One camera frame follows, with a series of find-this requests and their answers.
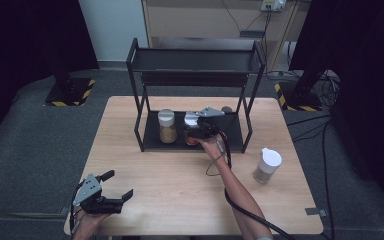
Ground flat grey device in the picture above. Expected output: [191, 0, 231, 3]
[238, 30, 266, 39]

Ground light wooden cabinet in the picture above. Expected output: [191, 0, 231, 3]
[141, 0, 312, 73]

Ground jar with grey lid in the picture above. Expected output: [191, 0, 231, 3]
[157, 108, 179, 145]

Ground white-lid jar with brown contents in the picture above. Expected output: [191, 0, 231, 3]
[183, 111, 201, 147]

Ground person's left hand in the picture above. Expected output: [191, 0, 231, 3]
[72, 211, 113, 240]

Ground white power strip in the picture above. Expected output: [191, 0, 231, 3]
[260, 0, 287, 13]

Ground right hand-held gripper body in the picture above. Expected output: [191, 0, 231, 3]
[196, 106, 226, 140]

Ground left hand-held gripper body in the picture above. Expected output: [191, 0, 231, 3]
[72, 172, 125, 215]

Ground black floor cables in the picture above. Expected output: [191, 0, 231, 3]
[285, 114, 336, 240]

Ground grey tape strip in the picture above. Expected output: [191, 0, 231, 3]
[304, 206, 328, 217]

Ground dark curtain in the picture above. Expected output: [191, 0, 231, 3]
[288, 0, 384, 209]
[0, 0, 100, 149]

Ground right gripper thick black cable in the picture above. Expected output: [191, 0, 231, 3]
[217, 129, 297, 240]

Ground black metal two-tier rack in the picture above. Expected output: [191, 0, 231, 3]
[125, 37, 267, 155]

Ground striped black stand base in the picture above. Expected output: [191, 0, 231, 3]
[273, 81, 324, 113]
[43, 77, 96, 108]

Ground thin black looped cable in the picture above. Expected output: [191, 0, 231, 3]
[205, 141, 226, 177]

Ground person's right hand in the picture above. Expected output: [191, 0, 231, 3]
[197, 132, 227, 161]

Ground tangled cable bundle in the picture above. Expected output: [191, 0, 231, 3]
[318, 70, 342, 108]

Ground white-lid jar with beige contents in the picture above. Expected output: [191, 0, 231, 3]
[252, 147, 283, 185]

